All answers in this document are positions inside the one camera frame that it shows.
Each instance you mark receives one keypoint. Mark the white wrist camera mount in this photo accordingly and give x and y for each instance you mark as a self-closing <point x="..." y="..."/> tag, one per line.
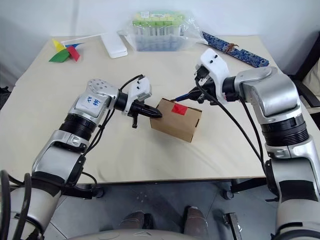
<point x="140" y="87"/>
<point x="215" y="62"/>

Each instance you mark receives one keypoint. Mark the dark brown rounded shape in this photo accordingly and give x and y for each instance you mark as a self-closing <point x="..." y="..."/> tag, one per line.
<point x="196" y="220"/>
<point x="135" y="220"/>

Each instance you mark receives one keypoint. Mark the black chair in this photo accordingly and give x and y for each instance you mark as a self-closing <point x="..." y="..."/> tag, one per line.
<point x="310" y="50"/>

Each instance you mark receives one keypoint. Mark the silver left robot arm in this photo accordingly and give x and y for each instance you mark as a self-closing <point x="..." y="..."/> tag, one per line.
<point x="50" y="155"/>

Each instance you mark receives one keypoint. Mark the colourful paper pinwheel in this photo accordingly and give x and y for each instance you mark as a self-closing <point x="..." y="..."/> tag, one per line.
<point x="60" y="57"/>

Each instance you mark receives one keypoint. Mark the brown cardboard box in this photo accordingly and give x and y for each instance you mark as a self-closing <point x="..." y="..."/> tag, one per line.
<point x="175" y="125"/>

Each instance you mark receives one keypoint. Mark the grey metal bracket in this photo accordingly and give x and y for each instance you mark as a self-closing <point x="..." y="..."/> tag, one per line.
<point x="233" y="225"/>

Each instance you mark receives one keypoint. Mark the black bulky object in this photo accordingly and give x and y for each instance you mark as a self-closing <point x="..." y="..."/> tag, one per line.
<point x="5" y="97"/>

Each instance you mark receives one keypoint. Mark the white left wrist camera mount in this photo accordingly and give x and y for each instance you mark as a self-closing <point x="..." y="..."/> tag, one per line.
<point x="140" y="87"/>

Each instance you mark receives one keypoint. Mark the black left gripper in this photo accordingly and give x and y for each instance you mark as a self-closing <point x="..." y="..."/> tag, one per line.
<point x="138" y="110"/>

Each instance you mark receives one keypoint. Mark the blue cutter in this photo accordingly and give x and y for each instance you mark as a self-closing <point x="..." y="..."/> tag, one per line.
<point x="178" y="98"/>

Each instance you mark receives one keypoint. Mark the green topped test tube rack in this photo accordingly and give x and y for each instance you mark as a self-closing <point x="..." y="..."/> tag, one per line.
<point x="155" y="35"/>

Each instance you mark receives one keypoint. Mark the red tape patch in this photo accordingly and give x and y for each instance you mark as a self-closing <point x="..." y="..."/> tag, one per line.
<point x="179" y="109"/>

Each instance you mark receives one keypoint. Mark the clear plastic bag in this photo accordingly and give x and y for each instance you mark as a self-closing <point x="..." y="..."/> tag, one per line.
<point x="192" y="30"/>

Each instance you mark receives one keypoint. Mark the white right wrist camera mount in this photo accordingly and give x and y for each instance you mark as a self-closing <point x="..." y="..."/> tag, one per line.
<point x="215" y="62"/>

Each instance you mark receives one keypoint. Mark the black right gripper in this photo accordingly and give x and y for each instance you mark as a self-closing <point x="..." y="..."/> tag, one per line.
<point x="208" y="86"/>

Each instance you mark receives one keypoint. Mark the white flat box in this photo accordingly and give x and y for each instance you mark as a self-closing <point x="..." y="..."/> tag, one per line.
<point x="115" y="47"/>

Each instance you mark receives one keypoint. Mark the black caster wheel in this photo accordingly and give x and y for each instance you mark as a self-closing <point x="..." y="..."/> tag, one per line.
<point x="99" y="193"/>
<point x="228" y="195"/>

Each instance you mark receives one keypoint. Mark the blue patterned long case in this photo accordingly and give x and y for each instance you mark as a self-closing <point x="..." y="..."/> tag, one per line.
<point x="245" y="55"/>

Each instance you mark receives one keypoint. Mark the cream seat cushion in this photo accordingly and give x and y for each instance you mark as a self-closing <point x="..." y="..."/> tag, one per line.
<point x="313" y="82"/>

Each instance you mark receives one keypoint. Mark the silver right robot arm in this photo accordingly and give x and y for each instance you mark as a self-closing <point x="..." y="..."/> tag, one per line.
<point x="277" y="95"/>

